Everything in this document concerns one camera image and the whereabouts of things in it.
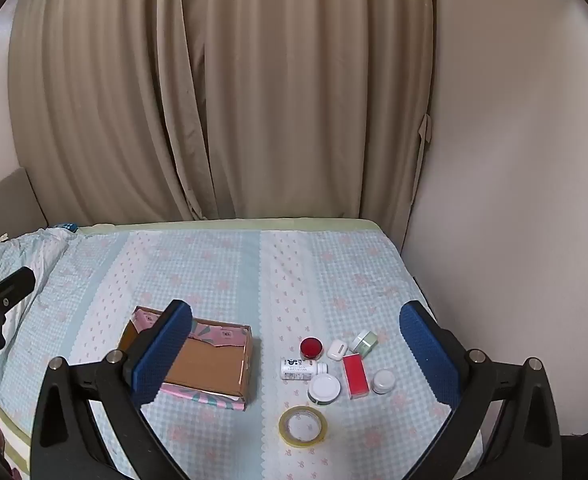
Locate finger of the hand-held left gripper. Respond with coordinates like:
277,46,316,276
0,266,36,317

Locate beige curtain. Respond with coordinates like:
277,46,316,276
8,0,435,256

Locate white labelled bottle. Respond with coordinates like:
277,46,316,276
280,357,329,381

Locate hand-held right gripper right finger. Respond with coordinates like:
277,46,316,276
399,300,562,480

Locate crumpled light blue duvet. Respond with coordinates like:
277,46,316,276
0,225,80,321

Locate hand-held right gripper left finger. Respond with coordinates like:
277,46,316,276
30,299,195,480

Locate brown cardboard box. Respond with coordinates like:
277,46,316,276
118,305,253,412

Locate blue checked floral blanket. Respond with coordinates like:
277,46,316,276
0,225,485,480

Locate pale green mattress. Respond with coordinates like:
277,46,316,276
78,217,381,235

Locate small white jar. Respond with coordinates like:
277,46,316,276
371,369,395,394

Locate green striped cloth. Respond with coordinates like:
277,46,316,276
0,400,33,480

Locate red lid round jar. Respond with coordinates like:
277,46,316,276
300,337,325,361

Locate red rectangular box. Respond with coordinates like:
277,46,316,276
342,354,369,400

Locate pale green jar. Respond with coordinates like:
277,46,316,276
350,330,378,359

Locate grey headboard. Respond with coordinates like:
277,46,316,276
0,167,48,260

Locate yellow tape roll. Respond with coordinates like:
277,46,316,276
279,404,330,447

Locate large white lid jar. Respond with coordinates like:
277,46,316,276
308,373,343,407

